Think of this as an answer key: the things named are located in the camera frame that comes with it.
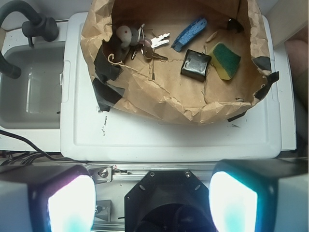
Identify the silver key bunch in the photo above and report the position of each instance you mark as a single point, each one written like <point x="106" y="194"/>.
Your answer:
<point x="147" y="46"/>

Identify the blue sponge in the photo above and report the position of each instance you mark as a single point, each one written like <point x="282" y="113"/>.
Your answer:
<point x="189" y="33"/>

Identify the black tape-wrapped box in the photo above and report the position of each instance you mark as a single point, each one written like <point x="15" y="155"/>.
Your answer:
<point x="195" y="65"/>

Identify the black binder clip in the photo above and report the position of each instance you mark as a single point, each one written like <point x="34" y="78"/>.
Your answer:
<point x="233" y="24"/>

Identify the white plastic lid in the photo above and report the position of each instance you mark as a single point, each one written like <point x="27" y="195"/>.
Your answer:
<point x="87" y="133"/>

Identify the black tape piece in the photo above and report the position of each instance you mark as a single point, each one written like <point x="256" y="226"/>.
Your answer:
<point x="107" y="96"/>

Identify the grey sink basin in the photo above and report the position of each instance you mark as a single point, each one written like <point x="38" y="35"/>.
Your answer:
<point x="33" y="100"/>

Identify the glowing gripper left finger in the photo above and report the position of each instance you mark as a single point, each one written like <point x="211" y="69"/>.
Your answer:
<point x="49" y="198"/>

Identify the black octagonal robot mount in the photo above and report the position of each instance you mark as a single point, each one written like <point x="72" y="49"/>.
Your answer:
<point x="168" y="201"/>

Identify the yellow green scrub sponge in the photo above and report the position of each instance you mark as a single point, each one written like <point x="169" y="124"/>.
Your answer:
<point x="225" y="61"/>

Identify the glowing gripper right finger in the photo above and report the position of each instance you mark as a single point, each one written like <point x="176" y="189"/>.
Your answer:
<point x="266" y="195"/>

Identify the brown paper bag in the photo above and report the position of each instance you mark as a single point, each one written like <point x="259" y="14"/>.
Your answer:
<point x="156" y="88"/>

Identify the black faucet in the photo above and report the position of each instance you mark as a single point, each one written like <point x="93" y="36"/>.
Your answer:
<point x="36" y="25"/>

